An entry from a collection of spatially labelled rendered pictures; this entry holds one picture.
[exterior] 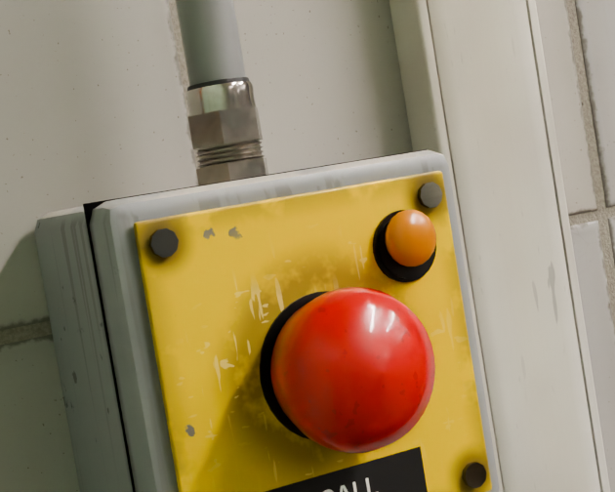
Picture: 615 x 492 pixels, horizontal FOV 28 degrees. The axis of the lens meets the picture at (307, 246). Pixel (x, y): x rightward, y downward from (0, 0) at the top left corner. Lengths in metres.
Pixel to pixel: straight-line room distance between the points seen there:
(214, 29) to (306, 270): 0.07
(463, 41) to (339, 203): 0.11
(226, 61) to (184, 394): 0.09
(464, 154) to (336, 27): 0.06
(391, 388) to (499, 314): 0.12
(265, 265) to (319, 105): 0.10
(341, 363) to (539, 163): 0.16
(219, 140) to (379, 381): 0.09
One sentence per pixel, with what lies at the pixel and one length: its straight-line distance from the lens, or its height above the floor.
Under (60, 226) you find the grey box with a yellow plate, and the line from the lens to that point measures 0.33.
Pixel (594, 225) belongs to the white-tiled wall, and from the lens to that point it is 0.46.
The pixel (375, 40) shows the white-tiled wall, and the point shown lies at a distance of 0.41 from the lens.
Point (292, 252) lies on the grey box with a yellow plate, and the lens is 0.31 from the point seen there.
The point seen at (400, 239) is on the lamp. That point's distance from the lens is 0.31.
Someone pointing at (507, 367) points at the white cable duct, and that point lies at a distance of 0.41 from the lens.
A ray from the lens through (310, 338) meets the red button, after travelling 0.28.
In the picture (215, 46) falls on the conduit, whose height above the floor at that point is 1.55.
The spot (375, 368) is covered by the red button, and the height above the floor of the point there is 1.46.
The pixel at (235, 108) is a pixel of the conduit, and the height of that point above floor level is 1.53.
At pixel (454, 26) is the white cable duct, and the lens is 0.41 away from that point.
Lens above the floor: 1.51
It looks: 3 degrees down
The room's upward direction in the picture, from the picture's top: 9 degrees counter-clockwise
